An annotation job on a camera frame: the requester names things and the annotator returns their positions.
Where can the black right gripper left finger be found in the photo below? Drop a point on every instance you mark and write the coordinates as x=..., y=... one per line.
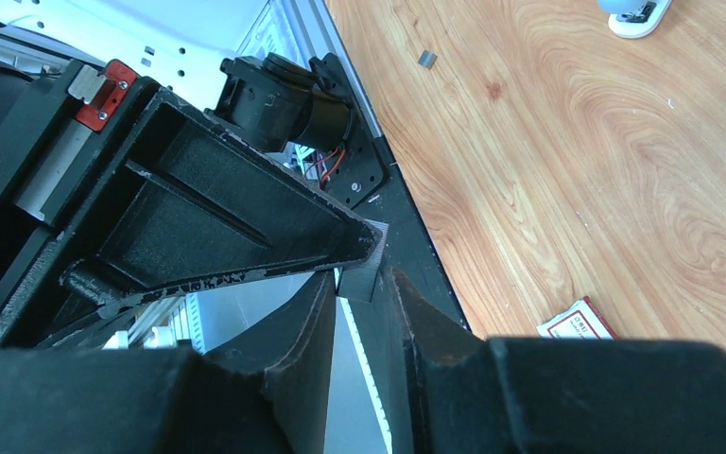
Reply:
x=265, y=391

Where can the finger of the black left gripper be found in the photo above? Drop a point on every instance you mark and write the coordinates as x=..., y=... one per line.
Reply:
x=165, y=204

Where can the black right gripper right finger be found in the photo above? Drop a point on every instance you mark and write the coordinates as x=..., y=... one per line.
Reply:
x=451, y=392

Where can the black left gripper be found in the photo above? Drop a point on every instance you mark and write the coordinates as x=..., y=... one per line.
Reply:
x=81, y=216

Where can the small staple strip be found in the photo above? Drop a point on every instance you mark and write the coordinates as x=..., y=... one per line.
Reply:
x=427, y=59

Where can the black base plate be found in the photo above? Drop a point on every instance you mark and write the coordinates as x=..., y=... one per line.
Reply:
x=376, y=396

